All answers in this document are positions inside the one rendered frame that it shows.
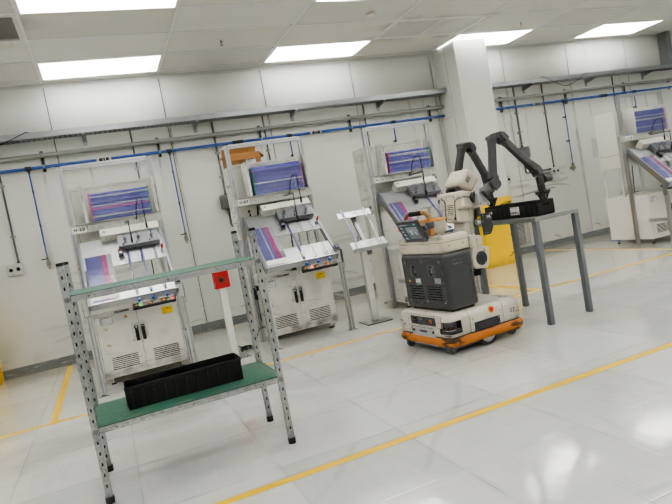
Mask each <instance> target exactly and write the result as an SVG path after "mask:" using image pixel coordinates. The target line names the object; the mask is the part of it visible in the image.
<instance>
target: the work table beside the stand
mask: <svg viewBox="0 0 672 504"><path fill-rule="evenodd" d="M567 214H571V219H572V225H573V232H574V238H575V245H576V251H577V258H578V264H579V271H580V277H581V283H582V290H583V296H584V303H585V309H586V312H592V311H594V310H593V304H592V297H591V291H590V284H589V278H588V272H587V265H586V259H585V252H584V246H583V239H582V233H581V226H580V220H579V213H578V208H573V209H564V210H555V212H554V213H550V214H546V215H541V216H534V217H524V218H514V219H504V220H494V221H492V222H493V226H495V225H506V224H510V230H511V236H512V242H513V249H514V255H515V261H516V267H517V273H518V279H519V285H520V292H521V298H522V304H523V307H527V306H529V300H528V293H527V287H526V281H525V275H524V269H523V262H522V256H521V250H520V244H519V238H518V232H517V225H516V224H517V223H529V222H531V223H532V229H533V235H534V242H535V248H536V254H537V260H538V267H539V273H540V279H541V285H542V292H543V298H544V304H545V310H546V317H547V323H548V325H555V324H556V323H555V317H554V310H553V304H552V298H551V292H550V285H549V279H548V273H547V266H546V260H545V254H544V248H543V241H542V235H541V229H540V222H539V221H541V220H546V219H550V218H554V217H559V216H563V215H567ZM479 227H482V224H480V225H478V226H477V227H474V234H475V235H480V231H479ZM480 278H481V284H482V290H483V294H490V291H489V285H488V279H487V273H486V268H483V269H481V275H480Z"/></svg>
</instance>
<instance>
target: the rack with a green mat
mask: <svg viewBox="0 0 672 504"><path fill-rule="evenodd" d="M248 233H249V238H250V244H251V249H252V254H253V257H242V256H241V251H240V246H239V240H238V235H237V231H231V237H232V242H233V247H234V252H235V258H232V259H227V260H222V261H217V262H212V263H207V264H202V265H197V266H192V267H187V268H182V269H178V270H173V271H168V272H163V273H158V274H153V275H148V276H143V277H138V278H133V279H128V280H123V281H118V282H113V283H108V284H103V285H98V286H93V287H88V288H83V289H78V290H74V285H73V281H72V276H71V271H70V267H69V262H68V261H67V262H62V263H56V264H55V265H56V270H57V275H58V279H59V284H60V289H61V293H62V298H63V302H64V307H65V312H66V316H67V321H68V325H69V330H70V335H71V339H72V344H73V348H74V353H75V358H76V362H77V367H78V372H79V376H80V381H81V385H82V390H83V395H84V399H85V404H86V408H87V413H88V418H89V422H90V427H91V432H92V436H93V441H94V445H95V450H96V455H97V459H98V464H99V468H100V473H101V478H102V482H103V487H104V492H105V496H106V497H105V501H106V504H113V503H115V496H114V494H113V492H112V487H111V483H110V478H109V473H108V472H111V471H113V470H114V467H113V463H112V462H111V457H110V453H109V448H108V443H107V439H106V434H105V433H106V432H109V431H113V430H116V429H119V428H123V427H126V426H130V425H133V424H137V423H140V422H144V421H147V420H151V419H154V418H158V417H161V416H165V415H168V414H172V413H175V412H178V411H182V410H185V409H189V408H192V407H196V406H199V405H203V404H206V403H210V402H213V401H217V400H220V399H224V398H227V397H231V396H234V395H237V394H241V393H244V392H248V391H251V390H255V389H258V388H261V391H262V396H263V401H264V406H265V411H266V419H267V422H272V421H274V418H273V414H272V410H271V405H270V400H269V395H268V389H267V386H269V385H272V384H276V383H278V388H279V394H280V399H281V404H282V409H283V414H284V419H285V425H286V430H287V435H288V442H289V444H295V443H296V437H295V434H294V429H293V424H292V419H291V414H290V408H289V403H288V398H287V393H286V388H285V382H284V377H283V372H282V367H281V362H280V356H279V351H278V346H277V341H276V336H275V331H274V325H273V320H272V315H271V310H270V305H269V299H268V294H267V289H266V284H265V279H264V273H263V268H262V263H261V258H260V253H259V247H258V242H257V237H256V232H255V227H252V228H248ZM250 265H255V269H256V275H257V280H258V285H259V290H260V295H261V301H262V306H263V311H264V316H265V321H266V326H267V332H268V337H269V342H270V347H271V352H272V357H273V363H274V368H275V370H274V369H272V368H271V367H269V366H268V365H266V364H265V363H263V362H262V359H261V353H260V348H259V343H258V338H257V333H256V328H255V323H254V317H253V312H252V307H251V302H250V297H249V292H248V287H247V282H246V276H245V271H244V267H245V266H250ZM236 268H238V273H239V278H240V283H241V288H242V293H243V298H244V304H245V309H246V314H247V319H248V324H249V329H250V334H251V339H252V345H253V350H254V355H255V360H256V362H253V363H249V364H245V365H242V372H243V377H244V378H243V379H241V380H237V381H234V382H230V383H227V384H223V385H220V386H216V387H212V388H209V389H205V390H202V391H198V392H194V393H191V394H187V395H184V396H180V397H177V398H173V399H169V400H166V401H162V402H159V403H155V404H151V405H148V406H144V407H141V408H137V409H134V410H129V408H128V406H127V401H126V397H123V398H120V399H116V400H112V401H108V402H105V403H101V404H99V401H98V397H97V392H96V388H95V383H94V378H93V374H92V369H91V364H90V360H89V355H88V350H87V346H86V341H85V336H84V332H83V327H82V322H81V318H80V313H79V308H78V304H77V301H82V300H86V299H91V298H96V297H101V296H106V295H111V294H115V293H120V292H125V291H130V290H135V289H139V288H144V287H149V286H154V285H159V284H163V283H168V282H173V281H178V280H183V279H188V278H192V277H197V276H202V275H207V274H212V273H216V272H221V271H226V270H231V269H236Z"/></svg>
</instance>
